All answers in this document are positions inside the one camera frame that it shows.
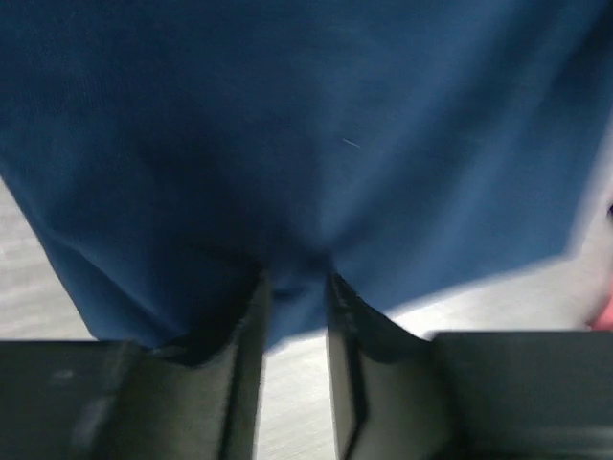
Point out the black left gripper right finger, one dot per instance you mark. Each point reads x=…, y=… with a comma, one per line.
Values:
x=464, y=395

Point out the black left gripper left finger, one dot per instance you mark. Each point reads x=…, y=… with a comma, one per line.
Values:
x=198, y=399

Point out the navy blue t shirt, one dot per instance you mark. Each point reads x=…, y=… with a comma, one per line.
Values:
x=164, y=152

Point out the folded pink t shirt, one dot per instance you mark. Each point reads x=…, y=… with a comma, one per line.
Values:
x=603, y=319

